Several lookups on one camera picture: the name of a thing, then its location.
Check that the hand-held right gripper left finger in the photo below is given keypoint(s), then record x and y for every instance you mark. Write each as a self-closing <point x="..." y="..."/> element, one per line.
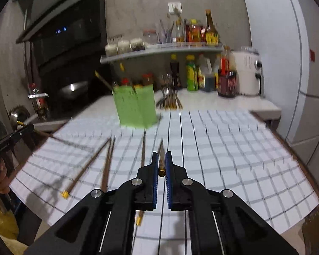
<point x="155" y="186"/>

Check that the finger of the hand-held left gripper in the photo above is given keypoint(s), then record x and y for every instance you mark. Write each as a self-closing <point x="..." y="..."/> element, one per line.
<point x="25" y="132"/>

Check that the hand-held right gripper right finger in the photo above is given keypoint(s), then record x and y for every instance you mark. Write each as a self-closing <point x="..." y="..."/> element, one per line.
<point x="168" y="186"/>

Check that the brown chopstick gold tip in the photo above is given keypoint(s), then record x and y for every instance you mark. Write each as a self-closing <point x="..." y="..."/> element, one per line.
<point x="161" y="171"/>
<point x="143" y="148"/>
<point x="103" y="81"/>
<point x="127" y="78"/>
<point x="85" y="170"/>
<point x="107" y="167"/>

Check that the green plastic utensil holder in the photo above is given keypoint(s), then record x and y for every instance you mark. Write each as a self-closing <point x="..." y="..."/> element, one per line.
<point x="135" y="106"/>

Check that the metal ladle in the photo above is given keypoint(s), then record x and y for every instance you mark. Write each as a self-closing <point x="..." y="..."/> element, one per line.
<point x="18" y="114"/>

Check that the red and metal tool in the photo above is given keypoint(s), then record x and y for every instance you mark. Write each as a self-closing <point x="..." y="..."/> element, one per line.
<point x="38" y="98"/>

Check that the white checkered mat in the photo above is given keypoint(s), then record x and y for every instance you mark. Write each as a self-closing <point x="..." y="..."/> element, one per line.
<point x="228" y="151"/>

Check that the yellow label jar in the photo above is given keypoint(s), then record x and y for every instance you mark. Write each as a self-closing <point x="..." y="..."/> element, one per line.
<point x="137" y="85"/>

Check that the black range hood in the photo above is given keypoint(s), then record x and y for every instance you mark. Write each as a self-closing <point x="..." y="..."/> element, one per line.
<point x="66" y="37"/>

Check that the clear glass jar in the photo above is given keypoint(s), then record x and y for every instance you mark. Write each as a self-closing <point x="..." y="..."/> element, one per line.
<point x="168" y="81"/>

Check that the large brown jar red lid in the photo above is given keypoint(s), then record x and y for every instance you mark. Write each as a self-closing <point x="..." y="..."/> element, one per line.
<point x="147" y="79"/>

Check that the sauce jar red lid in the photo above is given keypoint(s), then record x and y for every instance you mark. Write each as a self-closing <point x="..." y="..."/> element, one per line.
<point x="125" y="81"/>

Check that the dark sauce bottle yellow cap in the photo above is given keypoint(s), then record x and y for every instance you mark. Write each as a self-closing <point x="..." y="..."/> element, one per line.
<point x="176" y="74"/>

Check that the green bottle yellow cap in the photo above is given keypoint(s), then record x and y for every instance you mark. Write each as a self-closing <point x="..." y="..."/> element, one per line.
<point x="192" y="75"/>

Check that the plastic jug dark liquid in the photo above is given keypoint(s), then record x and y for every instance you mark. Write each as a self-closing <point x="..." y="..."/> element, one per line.
<point x="208" y="79"/>

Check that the clear spice container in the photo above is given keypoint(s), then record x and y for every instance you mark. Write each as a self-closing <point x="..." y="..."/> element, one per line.
<point x="137" y="44"/>
<point x="124" y="47"/>
<point x="111" y="50"/>

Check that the large dark bottle red label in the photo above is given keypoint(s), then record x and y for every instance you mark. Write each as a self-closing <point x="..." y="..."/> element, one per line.
<point x="227" y="82"/>

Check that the white kitchen appliance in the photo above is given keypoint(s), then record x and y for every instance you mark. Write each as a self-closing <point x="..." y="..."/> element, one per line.
<point x="247" y="71"/>

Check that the clear jar red lid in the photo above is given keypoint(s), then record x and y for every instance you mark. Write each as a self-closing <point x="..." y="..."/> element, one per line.
<point x="150" y="36"/>

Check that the glass of thin sticks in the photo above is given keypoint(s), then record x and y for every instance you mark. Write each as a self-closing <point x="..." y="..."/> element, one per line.
<point x="166" y="33"/>

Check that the small amber bottle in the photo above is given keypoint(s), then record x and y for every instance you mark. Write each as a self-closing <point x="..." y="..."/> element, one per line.
<point x="179" y="33"/>

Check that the brown wooden board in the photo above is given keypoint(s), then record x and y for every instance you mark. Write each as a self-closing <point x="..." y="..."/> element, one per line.
<point x="317" y="231"/>

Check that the orange label sauce bottle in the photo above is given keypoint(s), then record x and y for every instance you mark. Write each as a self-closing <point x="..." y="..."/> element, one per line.
<point x="194" y="32"/>

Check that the brown bottle yellow label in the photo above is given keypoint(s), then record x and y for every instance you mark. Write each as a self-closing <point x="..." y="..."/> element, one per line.
<point x="211" y="33"/>

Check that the white refrigerator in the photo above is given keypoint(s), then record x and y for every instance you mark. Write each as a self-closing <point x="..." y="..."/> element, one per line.
<point x="289" y="58"/>

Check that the grey wall shelf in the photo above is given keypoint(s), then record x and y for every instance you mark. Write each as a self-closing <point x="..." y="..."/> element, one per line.
<point x="162" y="51"/>

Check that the white wall outlet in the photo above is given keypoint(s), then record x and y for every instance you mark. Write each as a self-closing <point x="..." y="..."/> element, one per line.
<point x="175" y="8"/>

